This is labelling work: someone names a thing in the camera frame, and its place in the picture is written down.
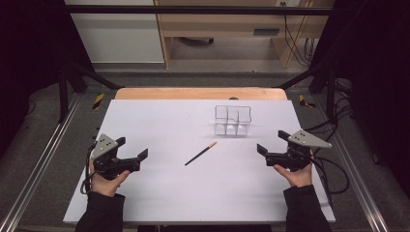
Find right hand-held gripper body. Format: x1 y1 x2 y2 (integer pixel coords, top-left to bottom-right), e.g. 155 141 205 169
266 129 333 173

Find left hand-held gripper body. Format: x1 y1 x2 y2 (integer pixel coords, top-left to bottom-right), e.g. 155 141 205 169
92 133 141 181

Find clear plastic organiser box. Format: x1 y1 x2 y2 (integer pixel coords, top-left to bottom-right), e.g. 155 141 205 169
214 104 252 137

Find black pencil with wooden end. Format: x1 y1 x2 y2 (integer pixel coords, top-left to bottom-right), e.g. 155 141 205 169
184 141 219 167

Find person's right hand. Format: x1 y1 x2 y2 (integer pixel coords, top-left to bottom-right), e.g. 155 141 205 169
274 149 314 189

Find person's left hand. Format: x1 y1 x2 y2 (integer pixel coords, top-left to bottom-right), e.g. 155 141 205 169
89 159 132 198

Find yellow black floor tape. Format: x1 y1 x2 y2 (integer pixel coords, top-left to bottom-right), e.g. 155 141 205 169
298 94 317 109
92 93 106 110

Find white table cover board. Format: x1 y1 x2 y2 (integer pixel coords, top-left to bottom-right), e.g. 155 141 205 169
63 99 337 224

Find white cabinet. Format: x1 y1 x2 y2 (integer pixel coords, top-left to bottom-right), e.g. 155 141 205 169
63 0 165 64

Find black curtain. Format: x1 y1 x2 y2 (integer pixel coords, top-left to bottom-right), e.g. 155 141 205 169
310 0 410 197
0 0 96 159

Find black chair base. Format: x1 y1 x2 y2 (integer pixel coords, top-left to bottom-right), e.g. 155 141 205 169
178 36 216 46

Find light wooden desk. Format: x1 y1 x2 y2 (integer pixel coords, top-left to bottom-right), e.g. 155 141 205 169
154 0 331 70

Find left hand-held gripper cable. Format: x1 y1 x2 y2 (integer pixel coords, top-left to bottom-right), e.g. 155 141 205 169
79 140 99 195

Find hand-held gripper cable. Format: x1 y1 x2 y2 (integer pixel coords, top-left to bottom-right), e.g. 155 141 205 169
79 140 99 195
309 154 351 208

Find right hand-held gripper cable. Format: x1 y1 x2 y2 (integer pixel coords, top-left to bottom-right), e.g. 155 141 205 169
309 154 351 208

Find black floor cables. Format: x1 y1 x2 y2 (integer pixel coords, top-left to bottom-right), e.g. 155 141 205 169
303 78 355 157

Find aluminium floor rail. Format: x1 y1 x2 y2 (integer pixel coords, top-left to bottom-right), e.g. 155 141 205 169
312 95 392 232
0 93 82 232

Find black metal frame stand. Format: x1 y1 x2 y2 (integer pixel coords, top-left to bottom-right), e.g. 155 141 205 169
276 60 339 124
57 60 125 124

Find black hanging cables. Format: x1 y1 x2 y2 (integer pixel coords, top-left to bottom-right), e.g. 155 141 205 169
279 1 316 68

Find black horizontal frame bar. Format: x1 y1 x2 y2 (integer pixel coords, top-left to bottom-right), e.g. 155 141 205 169
63 4 334 16

